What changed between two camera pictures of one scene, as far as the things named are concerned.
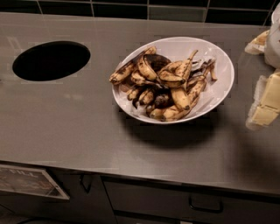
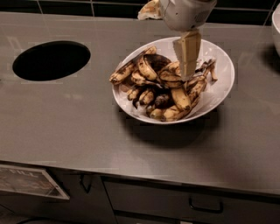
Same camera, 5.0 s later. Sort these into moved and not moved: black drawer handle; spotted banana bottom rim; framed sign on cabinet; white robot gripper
Moved: white robot gripper
Not moved: black drawer handle; framed sign on cabinet; spotted banana bottom rim
